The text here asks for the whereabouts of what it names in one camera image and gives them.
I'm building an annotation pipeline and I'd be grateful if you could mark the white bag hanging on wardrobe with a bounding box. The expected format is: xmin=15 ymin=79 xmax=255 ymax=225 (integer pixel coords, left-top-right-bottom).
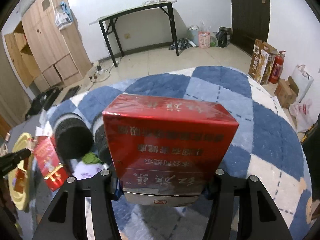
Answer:
xmin=55 ymin=1 xmax=73 ymax=31

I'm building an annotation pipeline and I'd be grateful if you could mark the tall printed cardboard box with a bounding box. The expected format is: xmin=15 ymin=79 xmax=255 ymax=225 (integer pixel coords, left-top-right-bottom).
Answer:
xmin=248 ymin=39 xmax=278 ymax=85

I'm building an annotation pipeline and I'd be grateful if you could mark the brown cardboard box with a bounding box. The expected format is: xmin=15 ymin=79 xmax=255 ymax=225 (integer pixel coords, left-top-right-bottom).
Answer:
xmin=274 ymin=76 xmax=299 ymax=108

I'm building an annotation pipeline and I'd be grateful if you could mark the blue white checkered quilt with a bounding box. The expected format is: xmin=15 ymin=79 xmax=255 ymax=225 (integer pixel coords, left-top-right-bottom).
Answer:
xmin=40 ymin=66 xmax=312 ymax=239

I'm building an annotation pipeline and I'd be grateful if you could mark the white power strip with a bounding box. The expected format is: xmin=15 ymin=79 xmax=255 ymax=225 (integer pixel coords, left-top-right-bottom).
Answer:
xmin=88 ymin=65 xmax=113 ymax=83

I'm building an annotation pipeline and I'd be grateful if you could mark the purple plush ball toy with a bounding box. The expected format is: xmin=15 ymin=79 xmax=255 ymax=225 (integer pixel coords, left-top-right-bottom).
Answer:
xmin=73 ymin=152 xmax=108 ymax=180

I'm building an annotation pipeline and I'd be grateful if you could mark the black flat tray on floor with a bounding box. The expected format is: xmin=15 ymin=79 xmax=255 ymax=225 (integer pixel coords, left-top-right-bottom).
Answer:
xmin=61 ymin=86 xmax=81 ymax=102

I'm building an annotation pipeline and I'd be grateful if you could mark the pink paper bag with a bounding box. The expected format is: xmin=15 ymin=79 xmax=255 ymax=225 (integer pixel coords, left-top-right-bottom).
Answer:
xmin=198 ymin=31 xmax=210 ymax=49

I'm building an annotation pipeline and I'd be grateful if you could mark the white plastic bag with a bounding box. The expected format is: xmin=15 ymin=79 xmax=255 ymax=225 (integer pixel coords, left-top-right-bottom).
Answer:
xmin=289 ymin=99 xmax=313 ymax=133

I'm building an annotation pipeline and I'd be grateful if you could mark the wooden wardrobe cabinet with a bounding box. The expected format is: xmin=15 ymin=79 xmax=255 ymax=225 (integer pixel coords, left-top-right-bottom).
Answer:
xmin=4 ymin=0 xmax=91 ymax=92

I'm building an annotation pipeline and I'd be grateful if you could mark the red carton box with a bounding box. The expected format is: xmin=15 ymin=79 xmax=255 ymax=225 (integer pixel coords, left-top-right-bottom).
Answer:
xmin=103 ymin=94 xmax=239 ymax=206

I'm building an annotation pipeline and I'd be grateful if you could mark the black foam cylinder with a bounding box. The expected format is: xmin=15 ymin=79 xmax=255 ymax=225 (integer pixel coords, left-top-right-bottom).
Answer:
xmin=92 ymin=113 xmax=112 ymax=166
xmin=53 ymin=113 xmax=94 ymax=160

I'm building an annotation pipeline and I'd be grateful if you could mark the yellow oval plastic tray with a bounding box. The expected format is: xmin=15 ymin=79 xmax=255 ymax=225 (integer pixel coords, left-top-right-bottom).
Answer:
xmin=8 ymin=133 xmax=34 ymax=211

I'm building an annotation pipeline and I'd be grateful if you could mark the black open case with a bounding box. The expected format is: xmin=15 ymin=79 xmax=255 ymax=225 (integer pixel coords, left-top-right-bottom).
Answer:
xmin=24 ymin=87 xmax=62 ymax=121

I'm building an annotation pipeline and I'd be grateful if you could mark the black bag on floor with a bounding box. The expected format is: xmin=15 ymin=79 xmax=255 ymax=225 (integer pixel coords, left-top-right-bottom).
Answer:
xmin=216 ymin=27 xmax=232 ymax=48

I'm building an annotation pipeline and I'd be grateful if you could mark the red fire extinguisher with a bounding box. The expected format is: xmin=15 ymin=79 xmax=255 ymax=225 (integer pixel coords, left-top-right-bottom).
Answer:
xmin=268 ymin=50 xmax=286 ymax=84

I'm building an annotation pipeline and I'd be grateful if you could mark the red box with gold band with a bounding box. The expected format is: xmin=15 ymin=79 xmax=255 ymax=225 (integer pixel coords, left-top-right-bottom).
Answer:
xmin=33 ymin=135 xmax=69 ymax=192

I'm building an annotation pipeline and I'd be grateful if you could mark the black folding table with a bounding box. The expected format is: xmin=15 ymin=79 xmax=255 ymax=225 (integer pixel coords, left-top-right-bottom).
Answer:
xmin=89 ymin=0 xmax=179 ymax=67

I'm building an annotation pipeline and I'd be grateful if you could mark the dark brown door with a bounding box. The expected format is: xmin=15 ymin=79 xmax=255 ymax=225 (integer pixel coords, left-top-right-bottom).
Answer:
xmin=231 ymin=0 xmax=270 ymax=55

